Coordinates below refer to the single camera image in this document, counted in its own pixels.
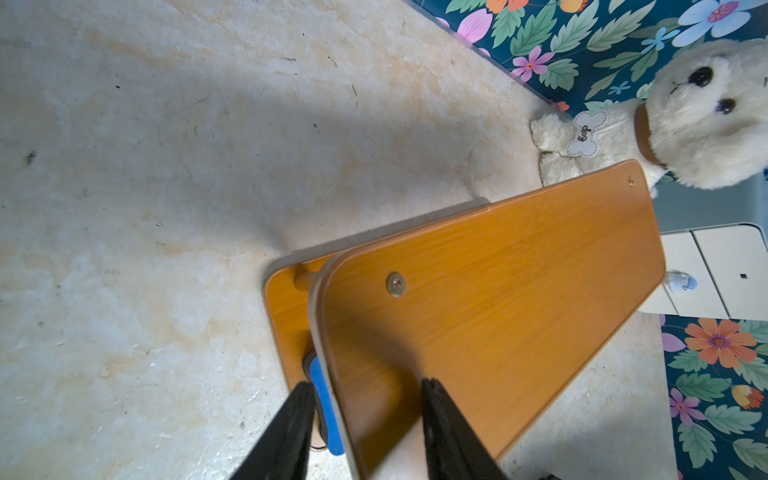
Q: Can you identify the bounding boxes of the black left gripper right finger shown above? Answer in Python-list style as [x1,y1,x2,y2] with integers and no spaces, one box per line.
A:
[421,379,506,480]

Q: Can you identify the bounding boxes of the upper blue penguin drawer knob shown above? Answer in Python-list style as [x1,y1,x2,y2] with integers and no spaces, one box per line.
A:
[664,271,698,293]

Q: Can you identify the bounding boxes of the blue eraser shelf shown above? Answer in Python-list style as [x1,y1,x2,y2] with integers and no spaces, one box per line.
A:
[302,351,345,456]

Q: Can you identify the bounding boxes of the orange wooden two-tier shelf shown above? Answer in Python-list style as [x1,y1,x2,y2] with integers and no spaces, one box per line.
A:
[263,160,666,479]

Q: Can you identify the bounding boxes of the large cream plush dog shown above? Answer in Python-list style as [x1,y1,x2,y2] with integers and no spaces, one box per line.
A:
[530,39,767,190]

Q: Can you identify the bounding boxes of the white three drawer cabinet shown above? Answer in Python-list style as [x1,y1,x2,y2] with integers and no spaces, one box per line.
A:
[638,173,768,322]

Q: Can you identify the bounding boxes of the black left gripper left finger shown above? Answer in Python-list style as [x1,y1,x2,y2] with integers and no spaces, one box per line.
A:
[231,382,315,480]

